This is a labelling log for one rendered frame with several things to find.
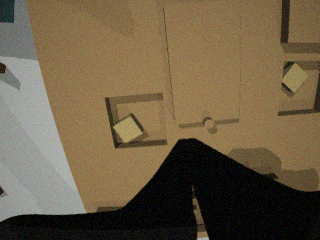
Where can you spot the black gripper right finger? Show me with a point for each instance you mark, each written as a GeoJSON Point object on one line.
{"type": "Point", "coordinates": [237, 203]}

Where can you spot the tan square puzzle board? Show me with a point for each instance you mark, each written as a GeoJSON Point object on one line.
{"type": "Point", "coordinates": [209, 70]}

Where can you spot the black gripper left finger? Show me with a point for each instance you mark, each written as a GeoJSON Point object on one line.
{"type": "Point", "coordinates": [162, 210]}

